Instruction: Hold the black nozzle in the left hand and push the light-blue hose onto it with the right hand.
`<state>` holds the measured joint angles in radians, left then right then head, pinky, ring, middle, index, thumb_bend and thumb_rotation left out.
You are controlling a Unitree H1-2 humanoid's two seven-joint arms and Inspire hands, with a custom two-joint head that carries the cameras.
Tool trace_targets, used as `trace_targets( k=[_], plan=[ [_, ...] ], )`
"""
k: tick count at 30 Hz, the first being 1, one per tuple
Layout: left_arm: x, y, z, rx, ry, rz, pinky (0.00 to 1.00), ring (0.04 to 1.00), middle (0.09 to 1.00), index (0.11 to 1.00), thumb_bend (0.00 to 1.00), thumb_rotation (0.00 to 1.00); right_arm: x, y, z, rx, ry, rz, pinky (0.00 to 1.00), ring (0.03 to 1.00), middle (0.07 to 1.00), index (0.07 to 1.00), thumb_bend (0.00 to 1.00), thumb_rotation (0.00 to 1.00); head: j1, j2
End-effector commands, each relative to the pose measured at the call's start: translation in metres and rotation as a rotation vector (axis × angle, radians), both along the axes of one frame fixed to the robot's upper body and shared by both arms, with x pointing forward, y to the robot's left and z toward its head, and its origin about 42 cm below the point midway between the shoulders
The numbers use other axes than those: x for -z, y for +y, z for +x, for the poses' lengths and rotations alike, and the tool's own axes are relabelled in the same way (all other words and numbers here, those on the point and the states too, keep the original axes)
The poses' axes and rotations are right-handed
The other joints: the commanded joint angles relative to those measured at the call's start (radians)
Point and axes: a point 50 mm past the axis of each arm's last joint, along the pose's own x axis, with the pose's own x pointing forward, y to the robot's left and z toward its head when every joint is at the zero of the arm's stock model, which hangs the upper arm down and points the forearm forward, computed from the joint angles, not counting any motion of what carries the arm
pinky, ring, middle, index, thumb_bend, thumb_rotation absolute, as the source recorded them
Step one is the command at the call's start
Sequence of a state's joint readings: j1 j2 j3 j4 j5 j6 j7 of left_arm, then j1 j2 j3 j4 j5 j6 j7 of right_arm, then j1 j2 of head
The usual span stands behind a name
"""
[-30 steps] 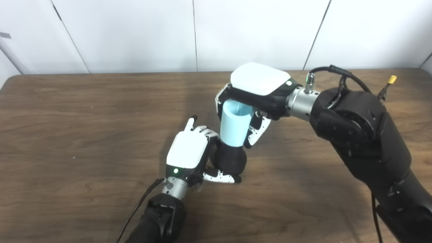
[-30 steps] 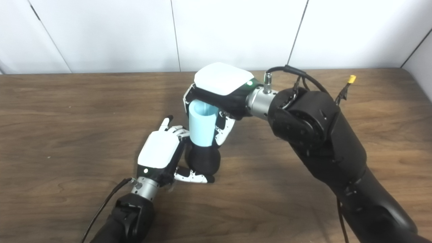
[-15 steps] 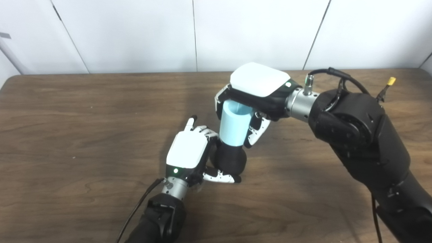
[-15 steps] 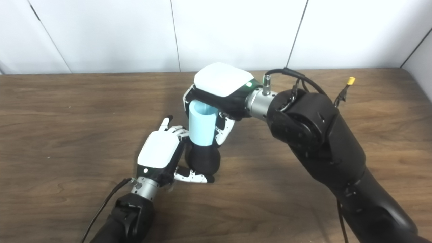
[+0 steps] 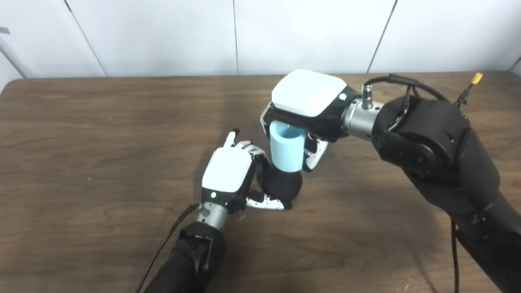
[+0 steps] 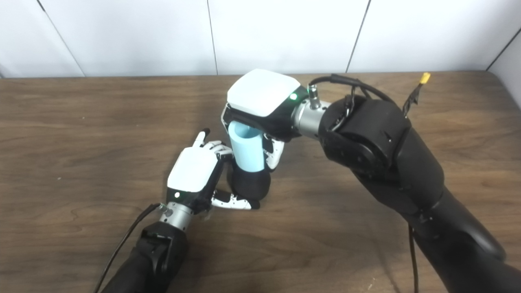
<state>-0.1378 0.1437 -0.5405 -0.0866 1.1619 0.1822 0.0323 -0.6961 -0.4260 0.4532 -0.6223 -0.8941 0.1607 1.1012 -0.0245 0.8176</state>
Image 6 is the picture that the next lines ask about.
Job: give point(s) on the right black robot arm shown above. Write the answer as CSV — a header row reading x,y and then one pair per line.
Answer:
x,y
386,142

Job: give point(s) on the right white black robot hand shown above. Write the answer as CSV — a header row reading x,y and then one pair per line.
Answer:
x,y
262,91

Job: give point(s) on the black flared nozzle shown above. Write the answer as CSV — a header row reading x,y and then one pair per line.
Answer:
x,y
250,185

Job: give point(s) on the small yellow plug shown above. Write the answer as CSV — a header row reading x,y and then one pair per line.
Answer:
x,y
425,77

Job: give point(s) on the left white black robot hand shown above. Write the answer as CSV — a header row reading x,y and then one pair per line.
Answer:
x,y
193,169

